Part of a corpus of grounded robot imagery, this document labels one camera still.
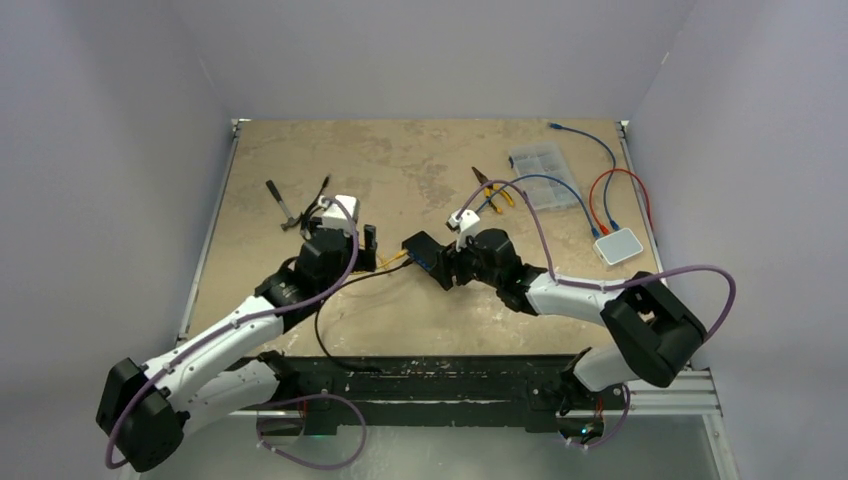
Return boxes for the long blue ethernet cable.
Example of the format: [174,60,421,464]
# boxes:
[547,121,623,232]

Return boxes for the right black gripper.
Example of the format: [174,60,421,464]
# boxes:
[430,228,502,290]

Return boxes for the red ethernet cable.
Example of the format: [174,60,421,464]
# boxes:
[588,167,654,234]

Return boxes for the long black cable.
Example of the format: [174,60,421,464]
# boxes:
[313,260,415,374]

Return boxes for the black box device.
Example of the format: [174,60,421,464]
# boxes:
[401,231,444,272]

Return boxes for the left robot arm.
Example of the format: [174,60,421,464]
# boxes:
[96,221,377,472]

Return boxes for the short blue ethernet cable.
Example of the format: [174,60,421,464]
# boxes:
[473,174,603,240]

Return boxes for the yellow handled pliers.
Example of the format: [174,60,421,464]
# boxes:
[471,166,515,214]

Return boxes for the clear plastic organizer box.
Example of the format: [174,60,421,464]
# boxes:
[508,142,582,211]

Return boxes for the yellow ethernet cable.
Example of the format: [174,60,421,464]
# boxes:
[354,250,411,274]

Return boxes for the small grey hammer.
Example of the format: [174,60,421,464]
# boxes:
[265,180,303,231]

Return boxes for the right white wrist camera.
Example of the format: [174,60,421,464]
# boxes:
[446,209,481,252]

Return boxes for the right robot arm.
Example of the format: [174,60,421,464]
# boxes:
[429,229,707,407]

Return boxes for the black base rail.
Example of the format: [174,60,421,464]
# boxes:
[260,353,635,435]

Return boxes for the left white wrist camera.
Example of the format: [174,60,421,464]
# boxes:
[317,195,360,237]

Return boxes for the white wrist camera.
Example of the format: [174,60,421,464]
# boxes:
[446,209,481,252]
[317,195,360,237]

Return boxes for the white network switch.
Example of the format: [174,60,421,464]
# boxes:
[593,228,644,268]

